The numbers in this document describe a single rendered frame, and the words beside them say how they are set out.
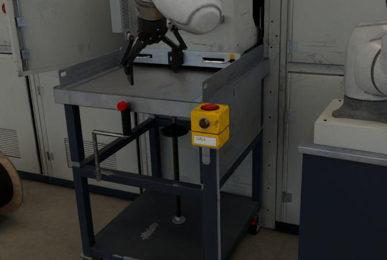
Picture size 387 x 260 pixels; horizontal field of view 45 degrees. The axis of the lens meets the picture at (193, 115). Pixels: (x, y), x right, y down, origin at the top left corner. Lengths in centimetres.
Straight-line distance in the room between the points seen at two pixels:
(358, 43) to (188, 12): 58
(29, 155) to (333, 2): 194
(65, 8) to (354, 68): 125
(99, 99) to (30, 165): 143
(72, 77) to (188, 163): 86
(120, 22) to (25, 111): 117
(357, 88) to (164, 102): 59
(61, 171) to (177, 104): 148
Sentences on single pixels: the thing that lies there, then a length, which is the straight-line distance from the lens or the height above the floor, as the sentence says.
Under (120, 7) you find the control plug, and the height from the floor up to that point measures 110.
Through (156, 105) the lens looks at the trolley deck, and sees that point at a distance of 152.
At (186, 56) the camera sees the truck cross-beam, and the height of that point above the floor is 90.
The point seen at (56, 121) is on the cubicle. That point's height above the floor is 43.
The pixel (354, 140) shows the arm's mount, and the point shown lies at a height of 78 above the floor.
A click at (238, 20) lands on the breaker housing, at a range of 182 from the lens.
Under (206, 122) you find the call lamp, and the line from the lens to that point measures 118.
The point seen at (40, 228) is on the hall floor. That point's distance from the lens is 254.
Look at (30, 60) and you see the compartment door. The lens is 205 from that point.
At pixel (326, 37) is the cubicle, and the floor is 95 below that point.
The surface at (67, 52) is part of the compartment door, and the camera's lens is 212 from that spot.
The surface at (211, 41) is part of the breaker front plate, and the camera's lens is 182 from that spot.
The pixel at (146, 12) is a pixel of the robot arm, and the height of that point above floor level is 115.
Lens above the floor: 127
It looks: 19 degrees down
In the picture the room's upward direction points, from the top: 2 degrees counter-clockwise
